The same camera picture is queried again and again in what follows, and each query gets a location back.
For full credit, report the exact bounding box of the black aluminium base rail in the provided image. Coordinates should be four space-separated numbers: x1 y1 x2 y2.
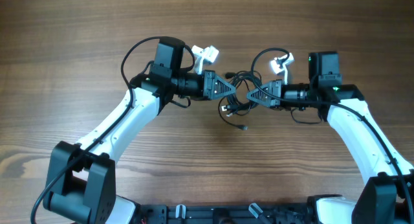
135 203 316 224

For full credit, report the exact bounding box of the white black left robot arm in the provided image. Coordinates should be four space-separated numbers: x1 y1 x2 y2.
32 36 235 223

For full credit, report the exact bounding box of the black micro USB cable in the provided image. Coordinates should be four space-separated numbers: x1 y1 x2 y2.
217 97 249 131

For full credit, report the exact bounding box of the thick black USB-C cable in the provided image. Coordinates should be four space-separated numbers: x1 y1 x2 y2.
224 70 263 102

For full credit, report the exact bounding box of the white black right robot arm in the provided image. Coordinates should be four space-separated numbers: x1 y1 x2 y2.
246 52 413 223

